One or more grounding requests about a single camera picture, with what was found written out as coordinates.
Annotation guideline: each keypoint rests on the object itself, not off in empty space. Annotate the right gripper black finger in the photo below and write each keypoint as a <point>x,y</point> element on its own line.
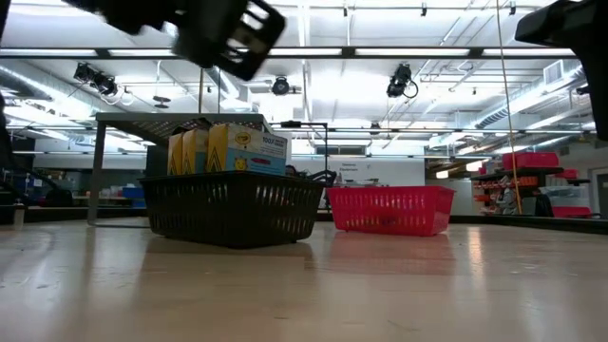
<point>599,95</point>

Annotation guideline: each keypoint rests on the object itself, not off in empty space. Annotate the grey perforated metal shelf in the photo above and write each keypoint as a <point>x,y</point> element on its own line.
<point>142,119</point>

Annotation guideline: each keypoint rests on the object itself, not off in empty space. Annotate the black plastic slotted basket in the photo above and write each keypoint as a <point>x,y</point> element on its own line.
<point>228,228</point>

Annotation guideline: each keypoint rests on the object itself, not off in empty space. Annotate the red plastic slotted basket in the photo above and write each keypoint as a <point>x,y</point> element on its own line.
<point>389,209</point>

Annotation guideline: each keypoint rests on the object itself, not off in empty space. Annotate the black background robot arm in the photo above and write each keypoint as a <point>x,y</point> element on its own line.
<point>328,176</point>

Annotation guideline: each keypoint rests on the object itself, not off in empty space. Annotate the round black ceiling spotlight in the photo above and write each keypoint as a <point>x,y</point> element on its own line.
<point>280,86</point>

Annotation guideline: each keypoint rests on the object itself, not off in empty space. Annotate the dark shelf with red bins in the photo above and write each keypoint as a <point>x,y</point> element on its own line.
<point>529,160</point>

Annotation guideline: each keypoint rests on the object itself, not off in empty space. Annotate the black ceiling spotlight cluster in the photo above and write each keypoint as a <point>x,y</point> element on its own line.
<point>95,78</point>

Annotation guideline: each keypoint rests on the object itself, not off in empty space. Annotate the overhead light bar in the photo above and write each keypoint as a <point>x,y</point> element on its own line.
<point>347,52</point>

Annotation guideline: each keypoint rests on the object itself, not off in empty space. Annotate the person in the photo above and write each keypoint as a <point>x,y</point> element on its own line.
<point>291,171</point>

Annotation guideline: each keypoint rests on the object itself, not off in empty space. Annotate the thin black metal stand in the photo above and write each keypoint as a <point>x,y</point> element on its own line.
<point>326,152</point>

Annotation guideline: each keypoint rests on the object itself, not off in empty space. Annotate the blue background crate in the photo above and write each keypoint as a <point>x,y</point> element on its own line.
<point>133,192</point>

